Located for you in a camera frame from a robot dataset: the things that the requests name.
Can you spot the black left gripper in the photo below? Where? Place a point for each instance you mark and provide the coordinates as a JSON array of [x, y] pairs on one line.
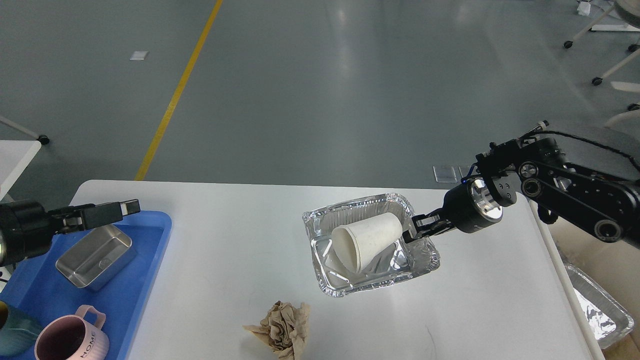
[[27, 229]]

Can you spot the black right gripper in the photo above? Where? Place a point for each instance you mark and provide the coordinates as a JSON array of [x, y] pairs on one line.
[[469, 207]]

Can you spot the steel square tray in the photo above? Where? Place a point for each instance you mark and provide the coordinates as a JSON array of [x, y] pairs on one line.
[[97, 258]]

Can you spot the white paper cup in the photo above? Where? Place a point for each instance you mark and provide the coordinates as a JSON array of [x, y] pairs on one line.
[[356, 244]]

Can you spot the aluminium foil tray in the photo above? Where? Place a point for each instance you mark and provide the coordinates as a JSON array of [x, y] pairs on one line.
[[396, 263]]

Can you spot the pink mug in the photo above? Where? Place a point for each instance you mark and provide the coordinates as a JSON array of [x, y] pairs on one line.
[[77, 336]]

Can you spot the brown paper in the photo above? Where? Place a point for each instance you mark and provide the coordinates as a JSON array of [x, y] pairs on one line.
[[285, 329]]

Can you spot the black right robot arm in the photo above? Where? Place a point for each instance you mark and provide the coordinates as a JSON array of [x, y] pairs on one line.
[[605, 206]]

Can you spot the blue plastic tray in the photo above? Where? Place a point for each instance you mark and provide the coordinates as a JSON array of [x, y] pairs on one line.
[[39, 289]]

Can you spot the white chair left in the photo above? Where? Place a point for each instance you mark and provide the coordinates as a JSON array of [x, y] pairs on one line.
[[41, 138]]

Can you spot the white chair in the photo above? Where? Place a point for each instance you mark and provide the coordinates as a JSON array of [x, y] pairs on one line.
[[614, 16], [41, 138]]

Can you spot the white side table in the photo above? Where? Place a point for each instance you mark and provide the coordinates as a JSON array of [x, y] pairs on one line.
[[15, 157]]

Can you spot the teal mug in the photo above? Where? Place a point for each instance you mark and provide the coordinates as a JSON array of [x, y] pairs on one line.
[[18, 330]]

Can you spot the white floor tag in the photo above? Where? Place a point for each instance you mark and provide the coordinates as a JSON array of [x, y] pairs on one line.
[[139, 55]]

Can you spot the beige plastic bin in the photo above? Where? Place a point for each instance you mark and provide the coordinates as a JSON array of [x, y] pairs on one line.
[[614, 266]]

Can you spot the foil tray in bin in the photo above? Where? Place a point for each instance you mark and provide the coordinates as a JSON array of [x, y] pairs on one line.
[[608, 320]]

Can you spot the grey office chair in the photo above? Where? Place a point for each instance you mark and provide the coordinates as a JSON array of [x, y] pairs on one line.
[[595, 157]]

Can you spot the white chair top right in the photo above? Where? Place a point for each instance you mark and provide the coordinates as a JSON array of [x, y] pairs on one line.
[[614, 16]]

